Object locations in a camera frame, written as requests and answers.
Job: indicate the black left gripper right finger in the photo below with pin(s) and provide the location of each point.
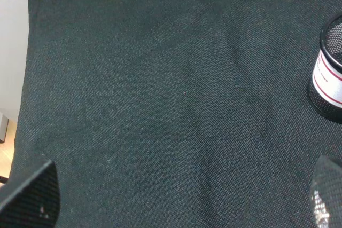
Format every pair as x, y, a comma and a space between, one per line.
325, 192

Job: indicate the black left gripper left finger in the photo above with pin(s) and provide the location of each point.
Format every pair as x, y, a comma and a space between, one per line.
31, 199

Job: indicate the grey furniture leg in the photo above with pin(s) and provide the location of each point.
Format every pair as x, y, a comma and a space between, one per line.
3, 127

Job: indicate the black mesh pen holder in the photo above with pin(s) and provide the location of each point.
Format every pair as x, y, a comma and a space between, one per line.
324, 88

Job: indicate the black table cloth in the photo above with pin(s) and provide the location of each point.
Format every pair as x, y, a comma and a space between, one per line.
175, 113

